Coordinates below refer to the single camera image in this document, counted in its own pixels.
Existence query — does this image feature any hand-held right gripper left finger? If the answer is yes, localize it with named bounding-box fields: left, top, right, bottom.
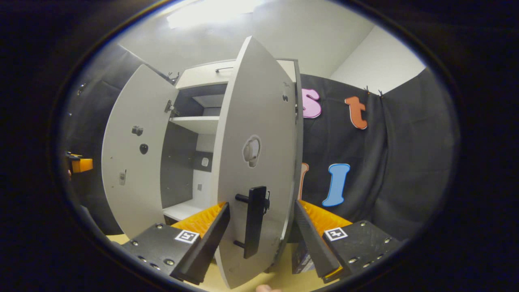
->
left=122, top=202, right=231, bottom=285

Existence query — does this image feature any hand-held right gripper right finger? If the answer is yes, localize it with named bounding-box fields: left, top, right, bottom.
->
left=294, top=200, right=402, bottom=283

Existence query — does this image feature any black door handle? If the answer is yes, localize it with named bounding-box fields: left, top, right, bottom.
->
left=234, top=186, right=271, bottom=260

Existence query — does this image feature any white cabinet door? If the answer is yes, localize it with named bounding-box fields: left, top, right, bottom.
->
left=101, top=64, right=180, bottom=240
left=211, top=36, right=301, bottom=289

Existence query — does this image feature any grey and white cabinet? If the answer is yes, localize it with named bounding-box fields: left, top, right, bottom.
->
left=160, top=58, right=305, bottom=246

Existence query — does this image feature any white cabinet shelf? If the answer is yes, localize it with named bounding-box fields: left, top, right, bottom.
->
left=163, top=201, right=206, bottom=223
left=170, top=116, right=221, bottom=135

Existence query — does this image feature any dark box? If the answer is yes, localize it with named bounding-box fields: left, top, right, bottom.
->
left=291, top=239, right=318, bottom=275

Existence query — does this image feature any black backdrop cloth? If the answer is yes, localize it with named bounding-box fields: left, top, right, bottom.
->
left=61, top=43, right=461, bottom=244

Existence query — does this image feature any ceiling light panel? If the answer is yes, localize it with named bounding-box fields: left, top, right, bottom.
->
left=166, top=0, right=265, bottom=29

